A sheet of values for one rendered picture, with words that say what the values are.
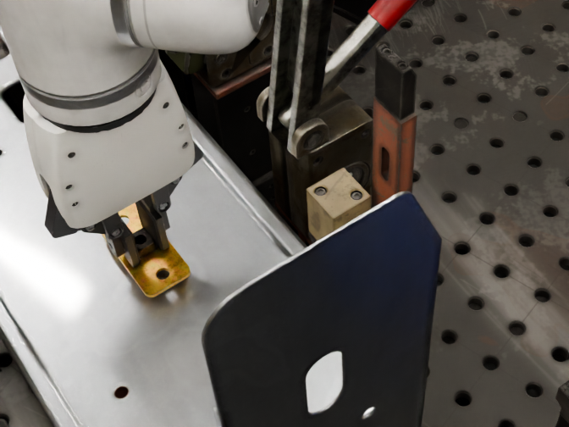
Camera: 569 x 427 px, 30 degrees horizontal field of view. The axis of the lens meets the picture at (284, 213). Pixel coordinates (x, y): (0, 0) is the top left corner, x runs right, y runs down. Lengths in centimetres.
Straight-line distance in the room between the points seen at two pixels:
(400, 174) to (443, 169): 52
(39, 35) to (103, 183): 14
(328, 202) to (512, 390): 41
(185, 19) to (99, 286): 31
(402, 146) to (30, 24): 25
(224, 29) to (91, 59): 9
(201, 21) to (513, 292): 67
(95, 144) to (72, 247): 18
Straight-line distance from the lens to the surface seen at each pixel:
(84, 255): 82
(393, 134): 69
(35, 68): 61
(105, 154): 67
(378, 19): 78
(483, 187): 122
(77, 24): 57
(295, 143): 78
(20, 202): 87
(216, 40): 55
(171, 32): 56
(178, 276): 78
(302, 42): 73
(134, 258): 78
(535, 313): 114
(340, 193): 75
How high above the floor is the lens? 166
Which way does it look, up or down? 53 degrees down
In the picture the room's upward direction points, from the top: 5 degrees counter-clockwise
